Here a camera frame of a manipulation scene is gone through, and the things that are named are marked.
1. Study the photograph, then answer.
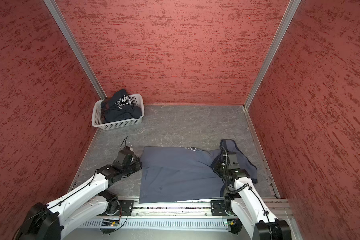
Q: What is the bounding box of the grey blue tank top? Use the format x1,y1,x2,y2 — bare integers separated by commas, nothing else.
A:
138,138,258,205

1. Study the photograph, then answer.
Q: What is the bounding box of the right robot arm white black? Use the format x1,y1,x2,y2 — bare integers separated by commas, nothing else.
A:
212,159,292,240

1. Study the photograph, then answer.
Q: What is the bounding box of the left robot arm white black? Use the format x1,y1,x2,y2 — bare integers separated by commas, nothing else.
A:
14,155,142,240

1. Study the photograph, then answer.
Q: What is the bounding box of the dark navy tank top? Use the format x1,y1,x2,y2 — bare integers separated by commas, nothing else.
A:
101,89,143,124

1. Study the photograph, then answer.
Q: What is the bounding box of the white plastic laundry basket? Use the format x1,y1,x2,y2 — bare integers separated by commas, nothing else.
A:
92,94,145,130

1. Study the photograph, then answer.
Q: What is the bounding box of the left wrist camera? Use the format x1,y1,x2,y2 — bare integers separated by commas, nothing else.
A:
114,146,135,165

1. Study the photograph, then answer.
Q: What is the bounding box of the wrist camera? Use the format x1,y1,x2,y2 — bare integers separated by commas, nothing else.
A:
223,152,240,170
114,146,135,165

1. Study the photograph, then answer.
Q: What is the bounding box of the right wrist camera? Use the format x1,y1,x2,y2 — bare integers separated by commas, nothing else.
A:
223,152,240,170

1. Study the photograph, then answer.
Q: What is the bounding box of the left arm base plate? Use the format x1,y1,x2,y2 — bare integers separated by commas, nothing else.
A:
105,200,135,217

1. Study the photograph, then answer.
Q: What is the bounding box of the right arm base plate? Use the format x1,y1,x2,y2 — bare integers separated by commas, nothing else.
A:
210,200,235,216

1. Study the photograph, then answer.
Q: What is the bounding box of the perforated cable duct strip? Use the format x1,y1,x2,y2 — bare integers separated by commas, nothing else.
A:
79,218,228,231

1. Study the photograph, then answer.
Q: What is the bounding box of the right connector board with wires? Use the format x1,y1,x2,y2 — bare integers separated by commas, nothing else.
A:
227,213,243,235

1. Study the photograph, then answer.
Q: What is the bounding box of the connector board with wires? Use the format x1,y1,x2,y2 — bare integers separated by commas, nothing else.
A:
100,207,129,235
227,213,243,235

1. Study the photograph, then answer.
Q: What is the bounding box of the left connector board with wires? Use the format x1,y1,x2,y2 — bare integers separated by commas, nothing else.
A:
100,207,129,235

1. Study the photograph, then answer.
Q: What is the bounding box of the aluminium front rail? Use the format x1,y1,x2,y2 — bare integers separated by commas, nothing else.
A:
130,198,294,219

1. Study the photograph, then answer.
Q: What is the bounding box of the left corner aluminium post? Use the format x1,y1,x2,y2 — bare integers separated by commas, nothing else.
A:
44,0,106,99

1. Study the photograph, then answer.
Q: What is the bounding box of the corner aluminium post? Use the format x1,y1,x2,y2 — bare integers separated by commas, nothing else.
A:
243,0,302,110
44,0,106,99

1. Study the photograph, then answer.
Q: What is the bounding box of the right corner aluminium post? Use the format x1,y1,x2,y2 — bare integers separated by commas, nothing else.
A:
243,0,302,110

